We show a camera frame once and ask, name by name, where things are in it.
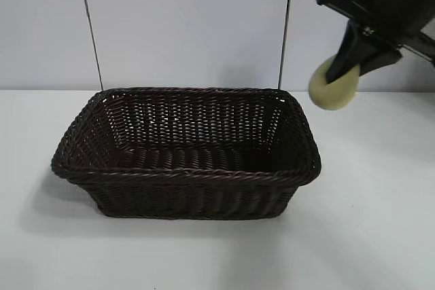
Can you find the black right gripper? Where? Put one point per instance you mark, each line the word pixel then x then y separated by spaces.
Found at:
pixel 401 1

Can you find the pale yellow egg yolk pastry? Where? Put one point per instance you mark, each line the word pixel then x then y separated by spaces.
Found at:
pixel 329 96

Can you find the dark brown woven basket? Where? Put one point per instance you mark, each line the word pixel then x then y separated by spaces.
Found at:
pixel 190 195

